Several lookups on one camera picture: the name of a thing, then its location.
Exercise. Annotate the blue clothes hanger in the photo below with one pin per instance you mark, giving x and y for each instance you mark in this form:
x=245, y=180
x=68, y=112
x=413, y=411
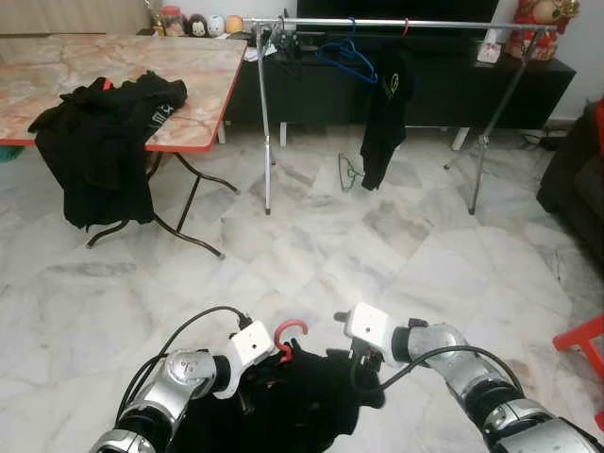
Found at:
x=349, y=55

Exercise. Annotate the white pink tissue pack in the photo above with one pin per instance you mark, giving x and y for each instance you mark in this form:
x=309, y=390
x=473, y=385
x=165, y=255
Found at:
x=488, y=53

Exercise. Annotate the red lid toy jar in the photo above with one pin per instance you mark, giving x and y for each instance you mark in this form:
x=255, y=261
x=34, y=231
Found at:
x=172, y=22

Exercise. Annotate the black shirt red collar trim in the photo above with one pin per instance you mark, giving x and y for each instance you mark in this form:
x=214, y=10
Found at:
x=94, y=156

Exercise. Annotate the red plastic stool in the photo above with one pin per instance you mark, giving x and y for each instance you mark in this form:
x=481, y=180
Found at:
x=580, y=335

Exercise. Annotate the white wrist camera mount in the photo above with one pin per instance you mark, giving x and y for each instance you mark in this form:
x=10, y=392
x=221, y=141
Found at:
x=247, y=349
x=370, y=328

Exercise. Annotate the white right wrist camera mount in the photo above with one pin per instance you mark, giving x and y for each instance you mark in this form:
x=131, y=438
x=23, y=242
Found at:
x=370, y=328

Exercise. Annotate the light wooden cabinet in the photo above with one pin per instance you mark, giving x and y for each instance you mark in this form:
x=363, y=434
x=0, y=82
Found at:
x=66, y=14

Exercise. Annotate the black flat screen television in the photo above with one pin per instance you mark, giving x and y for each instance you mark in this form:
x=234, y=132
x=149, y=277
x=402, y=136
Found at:
x=396, y=9

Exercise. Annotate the red laughing Buddha figurine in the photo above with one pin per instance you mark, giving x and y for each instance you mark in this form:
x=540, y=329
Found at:
x=540, y=26

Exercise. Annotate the red clothes hanger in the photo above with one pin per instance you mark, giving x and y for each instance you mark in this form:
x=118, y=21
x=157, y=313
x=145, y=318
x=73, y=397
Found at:
x=407, y=30
x=283, y=326

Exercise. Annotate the pink marble folding table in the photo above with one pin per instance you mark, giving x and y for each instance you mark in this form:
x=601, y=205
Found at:
x=94, y=66

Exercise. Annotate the black shirt with green logo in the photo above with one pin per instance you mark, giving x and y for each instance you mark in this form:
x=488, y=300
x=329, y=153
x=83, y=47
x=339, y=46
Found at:
x=387, y=123

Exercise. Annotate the black round plush toy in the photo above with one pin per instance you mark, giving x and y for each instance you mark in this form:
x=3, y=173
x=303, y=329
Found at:
x=197, y=26

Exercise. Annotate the green clothes hanger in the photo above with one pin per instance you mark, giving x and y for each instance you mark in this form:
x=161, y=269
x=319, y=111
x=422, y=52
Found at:
x=347, y=175

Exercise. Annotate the orange round plush toy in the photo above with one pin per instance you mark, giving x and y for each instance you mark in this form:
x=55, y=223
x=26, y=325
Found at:
x=234, y=25

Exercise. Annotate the dark brown fabric sofa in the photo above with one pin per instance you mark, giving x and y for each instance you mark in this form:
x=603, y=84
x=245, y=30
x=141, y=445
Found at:
x=576, y=184

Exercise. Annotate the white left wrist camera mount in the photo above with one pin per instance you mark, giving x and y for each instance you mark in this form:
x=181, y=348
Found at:
x=247, y=349

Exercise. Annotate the gold ornament figurine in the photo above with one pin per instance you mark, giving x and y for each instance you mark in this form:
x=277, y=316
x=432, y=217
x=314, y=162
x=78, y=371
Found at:
x=153, y=17

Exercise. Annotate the white round plush toy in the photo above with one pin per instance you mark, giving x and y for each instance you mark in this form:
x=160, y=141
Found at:
x=216, y=25

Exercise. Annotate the black shirt white print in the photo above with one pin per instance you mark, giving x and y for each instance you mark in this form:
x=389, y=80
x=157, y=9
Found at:
x=293, y=406

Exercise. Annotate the black TV cabinet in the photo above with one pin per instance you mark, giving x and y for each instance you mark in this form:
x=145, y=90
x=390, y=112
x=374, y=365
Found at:
x=472, y=94

